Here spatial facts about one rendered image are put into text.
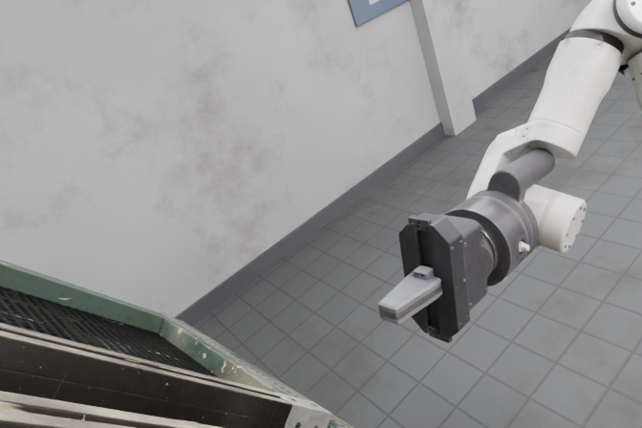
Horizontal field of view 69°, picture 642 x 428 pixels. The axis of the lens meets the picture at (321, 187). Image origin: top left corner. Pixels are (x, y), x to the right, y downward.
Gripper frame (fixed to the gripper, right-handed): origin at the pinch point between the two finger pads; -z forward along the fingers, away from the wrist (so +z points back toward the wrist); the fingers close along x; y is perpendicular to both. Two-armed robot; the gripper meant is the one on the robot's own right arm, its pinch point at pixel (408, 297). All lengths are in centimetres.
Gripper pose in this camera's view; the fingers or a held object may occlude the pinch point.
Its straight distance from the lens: 43.9
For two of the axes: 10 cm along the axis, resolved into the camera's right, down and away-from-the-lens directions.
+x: -1.7, -9.4, -2.9
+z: 7.1, -3.2, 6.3
